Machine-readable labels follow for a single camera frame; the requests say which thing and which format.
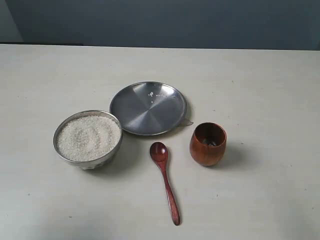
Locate red wooden spoon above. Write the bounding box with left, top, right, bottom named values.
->
left=149, top=142, right=181, bottom=226

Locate steel bowl of rice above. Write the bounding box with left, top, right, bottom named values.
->
left=53, top=110, right=123, bottom=170

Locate round steel plate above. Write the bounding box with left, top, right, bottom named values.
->
left=109, top=81, right=188, bottom=136

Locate brown wooden cup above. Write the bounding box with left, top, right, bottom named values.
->
left=189, top=122, right=227, bottom=167

